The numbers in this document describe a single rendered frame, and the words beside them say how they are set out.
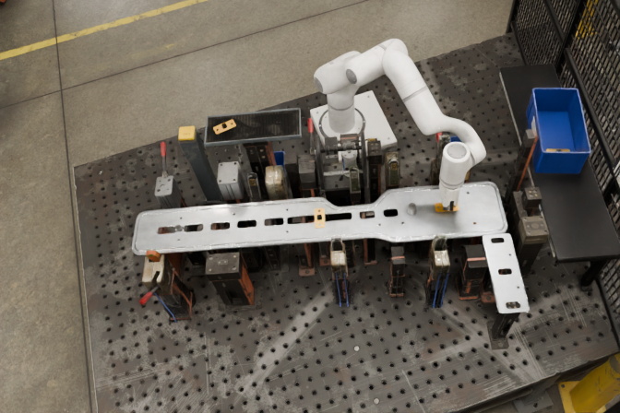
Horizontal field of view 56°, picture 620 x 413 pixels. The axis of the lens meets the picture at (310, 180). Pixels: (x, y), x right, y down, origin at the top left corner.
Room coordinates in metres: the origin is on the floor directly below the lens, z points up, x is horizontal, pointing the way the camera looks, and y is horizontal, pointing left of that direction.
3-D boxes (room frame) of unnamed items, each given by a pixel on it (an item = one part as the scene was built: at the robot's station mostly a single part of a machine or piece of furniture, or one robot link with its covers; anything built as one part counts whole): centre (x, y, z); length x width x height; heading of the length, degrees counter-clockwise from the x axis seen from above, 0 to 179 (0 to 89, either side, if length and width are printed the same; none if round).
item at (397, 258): (0.90, -0.26, 0.84); 0.11 x 0.08 x 0.29; 173
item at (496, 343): (0.65, -0.58, 0.84); 0.11 x 0.06 x 0.29; 173
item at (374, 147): (1.29, -0.26, 0.91); 0.07 x 0.05 x 0.42; 173
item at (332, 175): (1.29, -0.13, 0.94); 0.18 x 0.13 x 0.49; 83
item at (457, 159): (1.05, -0.48, 1.29); 0.09 x 0.08 x 0.13; 114
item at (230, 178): (1.30, 0.30, 0.90); 0.13 x 0.10 x 0.41; 173
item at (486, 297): (0.83, -0.60, 0.84); 0.11 x 0.06 x 0.29; 173
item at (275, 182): (1.27, 0.13, 0.89); 0.13 x 0.11 x 0.38; 173
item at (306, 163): (1.30, 0.00, 0.89); 0.13 x 0.11 x 0.38; 173
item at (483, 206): (1.09, 0.01, 1.00); 1.38 x 0.22 x 0.02; 83
